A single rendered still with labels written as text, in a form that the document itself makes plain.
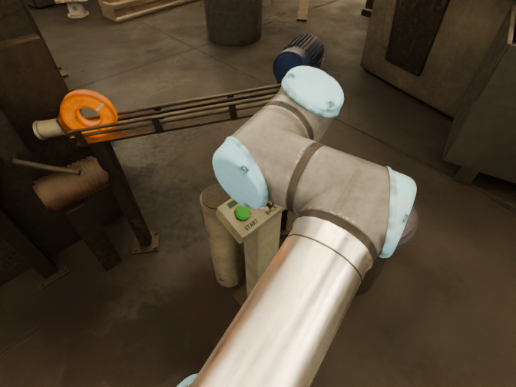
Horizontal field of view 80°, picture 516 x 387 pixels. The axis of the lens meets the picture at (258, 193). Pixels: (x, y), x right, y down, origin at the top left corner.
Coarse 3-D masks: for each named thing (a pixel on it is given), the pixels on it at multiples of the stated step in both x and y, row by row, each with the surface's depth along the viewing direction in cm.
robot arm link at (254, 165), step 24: (264, 120) 38; (288, 120) 38; (240, 144) 35; (264, 144) 35; (288, 144) 35; (312, 144) 35; (216, 168) 38; (240, 168) 34; (264, 168) 35; (288, 168) 34; (240, 192) 38; (264, 192) 35
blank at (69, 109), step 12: (72, 96) 90; (84, 96) 90; (96, 96) 91; (60, 108) 92; (72, 108) 92; (96, 108) 93; (108, 108) 94; (72, 120) 95; (84, 120) 98; (108, 120) 97; (84, 132) 99
